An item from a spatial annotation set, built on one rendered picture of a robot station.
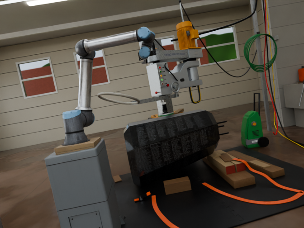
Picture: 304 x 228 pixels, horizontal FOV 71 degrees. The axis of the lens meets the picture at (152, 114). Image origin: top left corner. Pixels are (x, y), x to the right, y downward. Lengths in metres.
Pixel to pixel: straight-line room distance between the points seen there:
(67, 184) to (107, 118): 7.24
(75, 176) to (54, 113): 7.76
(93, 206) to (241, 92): 8.65
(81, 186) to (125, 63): 7.47
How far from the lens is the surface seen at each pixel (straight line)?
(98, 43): 1.84
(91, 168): 1.75
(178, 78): 2.99
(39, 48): 9.81
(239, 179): 2.58
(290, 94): 4.92
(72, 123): 1.85
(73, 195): 1.86
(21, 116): 10.02
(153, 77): 2.83
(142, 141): 2.55
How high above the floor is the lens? 1.18
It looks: 5 degrees down
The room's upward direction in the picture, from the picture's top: 11 degrees counter-clockwise
